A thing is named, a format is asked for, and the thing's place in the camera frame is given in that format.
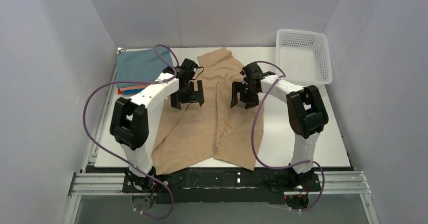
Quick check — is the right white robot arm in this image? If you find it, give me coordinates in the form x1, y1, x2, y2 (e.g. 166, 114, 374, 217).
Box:
230, 61, 329, 192

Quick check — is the folded blue t shirt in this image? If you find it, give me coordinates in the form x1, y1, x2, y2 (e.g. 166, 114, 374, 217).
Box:
122, 88, 143, 95

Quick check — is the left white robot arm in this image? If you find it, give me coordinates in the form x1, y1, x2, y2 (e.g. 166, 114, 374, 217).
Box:
110, 59, 204, 192

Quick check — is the folded grey-blue t shirt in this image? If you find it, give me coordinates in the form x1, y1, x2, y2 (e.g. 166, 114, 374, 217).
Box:
116, 46, 173, 88

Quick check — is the folded pink t shirt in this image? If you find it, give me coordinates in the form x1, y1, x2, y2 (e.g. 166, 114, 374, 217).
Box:
119, 84, 149, 91

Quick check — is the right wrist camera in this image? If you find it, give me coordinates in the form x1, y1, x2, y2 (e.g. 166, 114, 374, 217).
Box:
240, 63, 275, 84

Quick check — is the white plastic basket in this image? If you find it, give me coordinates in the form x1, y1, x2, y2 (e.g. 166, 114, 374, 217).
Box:
275, 29, 333, 85

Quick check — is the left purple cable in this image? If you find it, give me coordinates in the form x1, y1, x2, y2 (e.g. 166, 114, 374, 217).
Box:
82, 44, 181, 220

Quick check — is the beige t shirt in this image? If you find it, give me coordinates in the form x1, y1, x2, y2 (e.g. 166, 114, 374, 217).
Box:
151, 48, 263, 175

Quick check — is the purple cable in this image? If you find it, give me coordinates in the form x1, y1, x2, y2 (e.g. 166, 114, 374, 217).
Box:
241, 61, 326, 213
82, 44, 181, 220

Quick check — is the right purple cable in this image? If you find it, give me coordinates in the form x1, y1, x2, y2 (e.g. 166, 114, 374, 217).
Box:
241, 61, 326, 213

